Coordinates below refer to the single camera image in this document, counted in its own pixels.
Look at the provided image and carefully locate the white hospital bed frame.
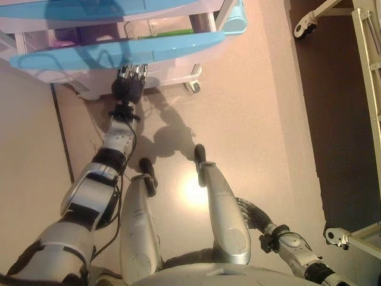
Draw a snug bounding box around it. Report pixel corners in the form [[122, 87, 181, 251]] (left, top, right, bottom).
[[293, 0, 381, 259]]

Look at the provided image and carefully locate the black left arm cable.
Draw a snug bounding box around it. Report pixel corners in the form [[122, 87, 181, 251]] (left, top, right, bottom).
[[89, 117, 138, 260]]

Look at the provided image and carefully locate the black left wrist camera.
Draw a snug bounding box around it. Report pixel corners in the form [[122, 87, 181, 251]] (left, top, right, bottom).
[[108, 101, 141, 120]]

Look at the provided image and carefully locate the light blue waste bin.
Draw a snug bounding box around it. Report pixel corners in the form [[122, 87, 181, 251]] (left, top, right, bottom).
[[221, 0, 248, 36]]

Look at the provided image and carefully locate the silver left robot leg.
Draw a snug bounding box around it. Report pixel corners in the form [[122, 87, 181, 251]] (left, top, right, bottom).
[[118, 157, 163, 285]]

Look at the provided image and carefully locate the silver right robot leg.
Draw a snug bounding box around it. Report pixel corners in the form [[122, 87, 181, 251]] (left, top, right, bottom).
[[193, 144, 252, 266]]

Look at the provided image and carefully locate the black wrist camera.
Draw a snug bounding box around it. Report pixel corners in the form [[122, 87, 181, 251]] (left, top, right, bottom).
[[108, 101, 141, 120], [258, 225, 282, 254]]

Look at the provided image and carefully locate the silver robot leg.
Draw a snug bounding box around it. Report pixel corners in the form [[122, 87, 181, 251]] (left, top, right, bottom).
[[193, 144, 252, 266], [118, 157, 163, 285]]

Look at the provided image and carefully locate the white black bed caster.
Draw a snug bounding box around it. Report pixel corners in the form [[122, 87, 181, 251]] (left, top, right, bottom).
[[323, 227, 351, 248], [293, 11, 317, 39]]

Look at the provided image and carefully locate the white grey cart caster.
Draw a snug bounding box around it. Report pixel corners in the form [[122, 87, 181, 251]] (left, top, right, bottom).
[[183, 79, 202, 95]]

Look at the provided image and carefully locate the green white medicine box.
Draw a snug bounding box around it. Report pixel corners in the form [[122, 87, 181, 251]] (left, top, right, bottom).
[[138, 28, 194, 39]]

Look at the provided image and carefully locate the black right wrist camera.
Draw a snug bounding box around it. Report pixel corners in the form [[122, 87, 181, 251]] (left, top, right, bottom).
[[258, 225, 282, 254]]

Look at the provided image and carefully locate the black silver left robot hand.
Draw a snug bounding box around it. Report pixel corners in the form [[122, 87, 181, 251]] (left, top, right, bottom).
[[111, 63, 148, 104]]

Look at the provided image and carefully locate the white blue medical cart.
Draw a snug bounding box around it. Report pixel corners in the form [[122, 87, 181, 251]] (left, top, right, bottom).
[[0, 0, 249, 101]]

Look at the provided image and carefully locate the shallow blue white cart drawer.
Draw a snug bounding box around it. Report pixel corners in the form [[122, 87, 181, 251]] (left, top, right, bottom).
[[0, 0, 223, 30]]

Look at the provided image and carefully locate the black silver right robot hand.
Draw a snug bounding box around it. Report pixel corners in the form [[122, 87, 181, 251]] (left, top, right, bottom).
[[236, 196, 273, 233]]

